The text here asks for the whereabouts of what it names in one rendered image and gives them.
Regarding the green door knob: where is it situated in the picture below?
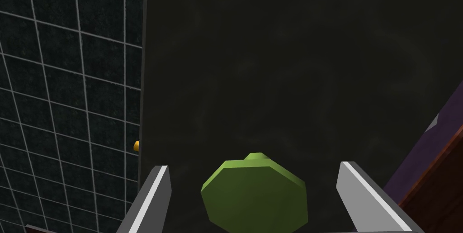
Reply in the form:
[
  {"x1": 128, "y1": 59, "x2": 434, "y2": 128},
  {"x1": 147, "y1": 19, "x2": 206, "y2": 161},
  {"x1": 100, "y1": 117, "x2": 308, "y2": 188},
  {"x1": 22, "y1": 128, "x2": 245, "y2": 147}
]
[{"x1": 200, "y1": 152, "x2": 308, "y2": 233}]

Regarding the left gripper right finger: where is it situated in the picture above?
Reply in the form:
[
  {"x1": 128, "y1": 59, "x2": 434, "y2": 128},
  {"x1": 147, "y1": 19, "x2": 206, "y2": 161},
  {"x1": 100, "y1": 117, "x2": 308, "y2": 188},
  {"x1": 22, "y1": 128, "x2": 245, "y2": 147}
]
[{"x1": 336, "y1": 161, "x2": 425, "y2": 233}]

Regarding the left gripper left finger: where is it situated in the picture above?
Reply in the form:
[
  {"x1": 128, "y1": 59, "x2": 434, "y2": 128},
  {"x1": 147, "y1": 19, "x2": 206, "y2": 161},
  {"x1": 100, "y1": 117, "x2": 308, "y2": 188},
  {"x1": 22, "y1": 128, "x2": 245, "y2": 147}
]
[{"x1": 115, "y1": 165, "x2": 172, "y2": 233}]

